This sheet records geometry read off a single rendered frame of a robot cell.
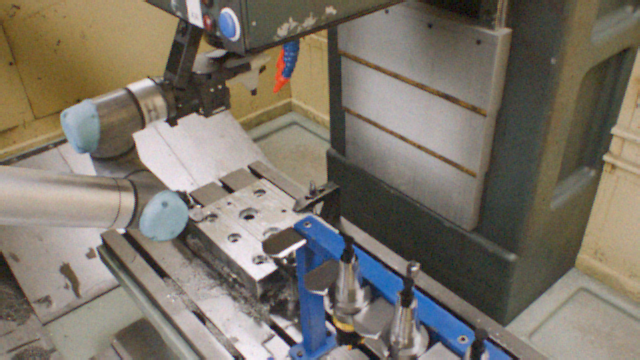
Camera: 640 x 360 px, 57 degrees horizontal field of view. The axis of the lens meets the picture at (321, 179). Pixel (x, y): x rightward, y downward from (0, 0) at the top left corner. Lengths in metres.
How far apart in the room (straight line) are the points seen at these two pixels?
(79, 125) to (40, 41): 1.08
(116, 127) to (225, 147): 1.21
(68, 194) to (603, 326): 1.43
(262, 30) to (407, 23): 0.73
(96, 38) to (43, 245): 0.67
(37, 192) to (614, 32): 1.14
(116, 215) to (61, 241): 1.07
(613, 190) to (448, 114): 0.55
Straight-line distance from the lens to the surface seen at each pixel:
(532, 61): 1.26
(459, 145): 1.39
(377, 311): 0.86
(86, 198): 0.85
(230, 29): 0.68
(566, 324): 1.79
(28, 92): 2.05
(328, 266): 0.93
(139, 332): 1.57
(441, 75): 1.34
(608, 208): 1.76
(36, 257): 1.92
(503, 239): 1.49
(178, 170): 2.07
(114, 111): 0.96
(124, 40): 2.11
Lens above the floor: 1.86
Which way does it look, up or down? 35 degrees down
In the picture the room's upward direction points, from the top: 2 degrees counter-clockwise
